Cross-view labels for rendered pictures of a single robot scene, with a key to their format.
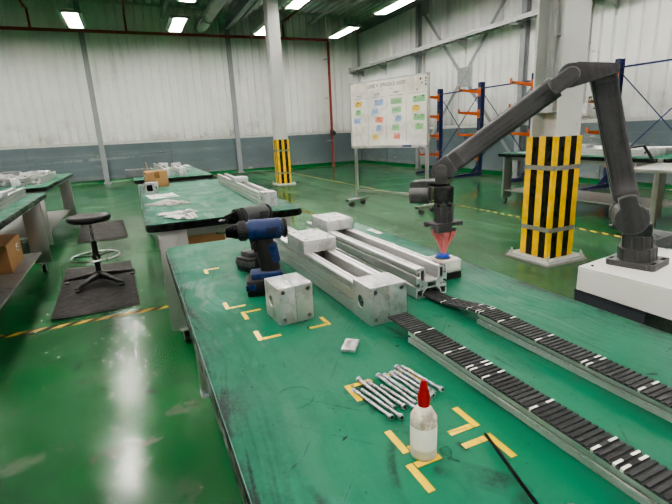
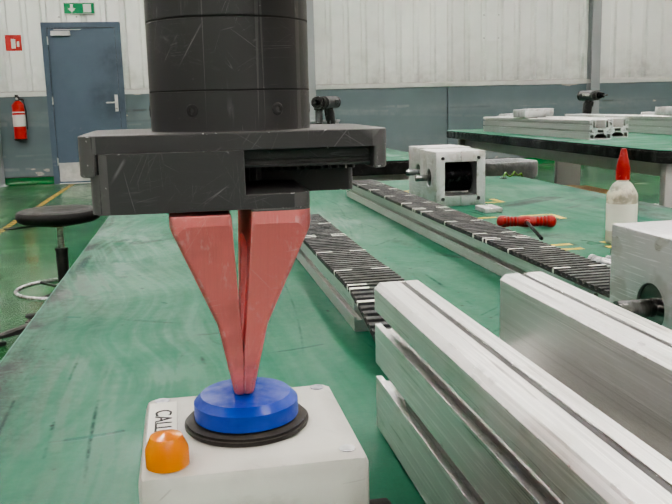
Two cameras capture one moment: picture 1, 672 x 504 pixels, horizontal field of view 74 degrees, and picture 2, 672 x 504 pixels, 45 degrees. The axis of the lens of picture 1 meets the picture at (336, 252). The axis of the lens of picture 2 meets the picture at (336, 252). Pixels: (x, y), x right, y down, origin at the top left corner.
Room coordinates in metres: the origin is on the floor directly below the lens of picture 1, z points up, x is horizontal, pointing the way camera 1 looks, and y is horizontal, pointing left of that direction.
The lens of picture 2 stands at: (1.60, -0.22, 0.96)
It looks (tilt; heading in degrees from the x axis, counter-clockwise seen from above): 10 degrees down; 194
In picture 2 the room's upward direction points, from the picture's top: 2 degrees counter-clockwise
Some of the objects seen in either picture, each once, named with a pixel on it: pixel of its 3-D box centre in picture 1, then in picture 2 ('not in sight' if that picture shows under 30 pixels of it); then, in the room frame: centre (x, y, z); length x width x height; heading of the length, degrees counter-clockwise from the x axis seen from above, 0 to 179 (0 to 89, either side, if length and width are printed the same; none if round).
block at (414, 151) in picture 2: not in sight; (433, 171); (0.01, -0.41, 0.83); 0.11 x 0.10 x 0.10; 117
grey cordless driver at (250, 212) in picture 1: (247, 239); not in sight; (1.48, 0.30, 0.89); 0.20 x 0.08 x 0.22; 135
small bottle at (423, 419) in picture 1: (423, 417); (622, 196); (0.54, -0.11, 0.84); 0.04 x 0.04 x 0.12
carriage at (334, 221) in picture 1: (331, 224); not in sight; (1.75, 0.01, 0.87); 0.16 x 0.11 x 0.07; 24
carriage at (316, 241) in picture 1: (311, 244); not in sight; (1.44, 0.08, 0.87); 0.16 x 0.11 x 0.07; 24
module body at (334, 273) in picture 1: (311, 258); not in sight; (1.44, 0.08, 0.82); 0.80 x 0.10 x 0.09; 24
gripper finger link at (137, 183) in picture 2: (446, 237); (205, 272); (1.32, -0.34, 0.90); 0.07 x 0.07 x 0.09; 24
